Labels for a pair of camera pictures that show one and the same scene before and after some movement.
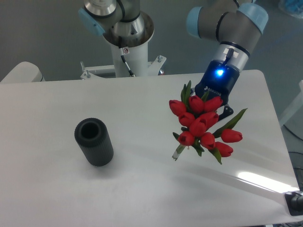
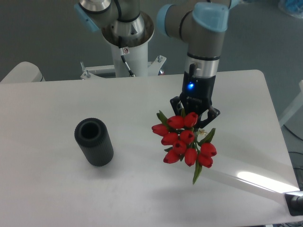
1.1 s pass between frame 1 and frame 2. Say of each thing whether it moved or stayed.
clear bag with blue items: stayed
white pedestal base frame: stayed
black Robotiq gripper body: moved
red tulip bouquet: moved
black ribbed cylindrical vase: stayed
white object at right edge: stayed
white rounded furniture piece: stayed
